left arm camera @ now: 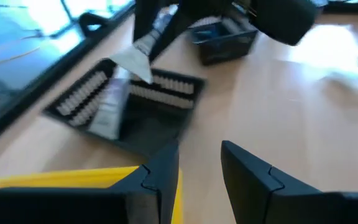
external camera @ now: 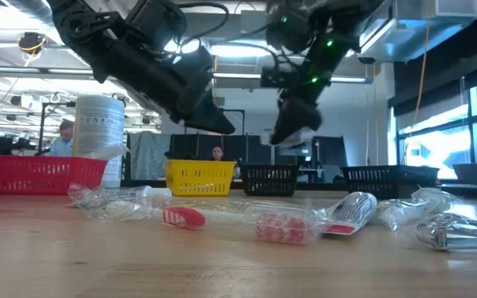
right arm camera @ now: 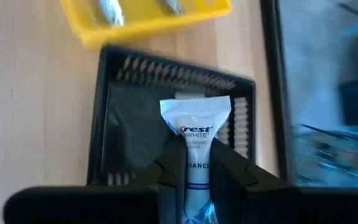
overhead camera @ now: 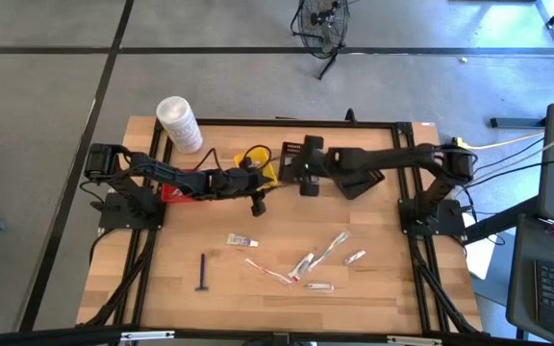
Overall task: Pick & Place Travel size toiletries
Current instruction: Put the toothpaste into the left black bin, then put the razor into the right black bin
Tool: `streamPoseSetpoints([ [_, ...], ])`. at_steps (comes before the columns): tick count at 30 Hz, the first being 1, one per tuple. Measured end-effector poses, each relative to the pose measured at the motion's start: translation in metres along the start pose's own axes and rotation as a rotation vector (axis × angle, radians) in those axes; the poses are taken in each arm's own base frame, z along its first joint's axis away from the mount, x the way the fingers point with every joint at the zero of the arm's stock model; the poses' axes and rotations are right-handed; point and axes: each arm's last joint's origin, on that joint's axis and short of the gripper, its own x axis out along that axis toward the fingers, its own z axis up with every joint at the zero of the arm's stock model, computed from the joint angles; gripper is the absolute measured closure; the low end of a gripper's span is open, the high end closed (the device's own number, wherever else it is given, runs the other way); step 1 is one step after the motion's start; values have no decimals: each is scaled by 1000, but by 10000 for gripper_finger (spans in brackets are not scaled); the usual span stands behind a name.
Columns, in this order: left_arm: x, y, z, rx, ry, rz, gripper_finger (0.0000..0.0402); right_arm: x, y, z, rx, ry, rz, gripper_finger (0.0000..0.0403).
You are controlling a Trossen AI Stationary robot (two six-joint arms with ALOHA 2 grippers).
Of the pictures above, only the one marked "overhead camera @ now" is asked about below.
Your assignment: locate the black beam with silver brackets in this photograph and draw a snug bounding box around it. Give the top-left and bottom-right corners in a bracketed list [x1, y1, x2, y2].
[0, 325, 554, 346]

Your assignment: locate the white paper sheet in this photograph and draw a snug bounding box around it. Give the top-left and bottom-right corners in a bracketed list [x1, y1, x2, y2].
[463, 230, 495, 281]

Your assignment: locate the white red toothpaste tube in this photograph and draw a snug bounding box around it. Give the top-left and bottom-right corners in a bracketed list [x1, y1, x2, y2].
[289, 252, 315, 284]

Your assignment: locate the white wipes canister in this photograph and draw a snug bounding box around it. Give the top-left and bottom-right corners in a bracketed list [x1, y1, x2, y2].
[155, 95, 205, 155]

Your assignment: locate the yellow plastic basket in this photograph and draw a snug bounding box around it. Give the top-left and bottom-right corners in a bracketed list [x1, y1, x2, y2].
[233, 146, 280, 189]

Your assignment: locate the black floor fan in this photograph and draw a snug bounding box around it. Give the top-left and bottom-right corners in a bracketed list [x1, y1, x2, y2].
[290, 0, 351, 82]

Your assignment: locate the yellow extension cord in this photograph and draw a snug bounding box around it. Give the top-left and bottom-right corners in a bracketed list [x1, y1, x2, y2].
[451, 130, 546, 151]

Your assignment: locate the red plastic basket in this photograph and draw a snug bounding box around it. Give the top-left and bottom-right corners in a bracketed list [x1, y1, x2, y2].
[160, 167, 199, 204]

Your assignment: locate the white purple toothpaste tube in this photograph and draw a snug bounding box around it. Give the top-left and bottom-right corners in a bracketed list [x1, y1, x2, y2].
[226, 233, 260, 249]

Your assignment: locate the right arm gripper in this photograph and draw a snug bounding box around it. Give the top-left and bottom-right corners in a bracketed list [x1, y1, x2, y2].
[281, 135, 341, 198]

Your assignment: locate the grey stand foot bar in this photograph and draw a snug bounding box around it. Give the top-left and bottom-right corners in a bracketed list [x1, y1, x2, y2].
[490, 116, 547, 130]

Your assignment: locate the orange toothbrush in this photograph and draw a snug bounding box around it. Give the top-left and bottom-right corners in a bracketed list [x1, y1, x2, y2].
[244, 258, 293, 285]

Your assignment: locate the dark purple razor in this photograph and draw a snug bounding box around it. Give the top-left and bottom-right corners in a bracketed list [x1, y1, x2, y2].
[194, 253, 210, 293]

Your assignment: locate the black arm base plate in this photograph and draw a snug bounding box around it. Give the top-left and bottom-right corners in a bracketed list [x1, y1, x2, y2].
[398, 198, 466, 236]
[97, 191, 166, 231]

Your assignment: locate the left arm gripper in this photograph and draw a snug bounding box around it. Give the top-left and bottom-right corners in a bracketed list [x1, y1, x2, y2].
[212, 154, 278, 218]

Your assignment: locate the black plastic basket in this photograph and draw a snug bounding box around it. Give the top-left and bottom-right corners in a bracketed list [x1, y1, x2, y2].
[337, 165, 387, 201]
[278, 141, 315, 185]

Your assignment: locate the green toothbrush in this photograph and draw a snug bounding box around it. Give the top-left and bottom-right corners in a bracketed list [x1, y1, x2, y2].
[308, 230, 350, 273]

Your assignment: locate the black aluminium table frame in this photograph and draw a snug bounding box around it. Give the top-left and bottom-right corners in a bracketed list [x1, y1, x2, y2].
[77, 117, 488, 337]

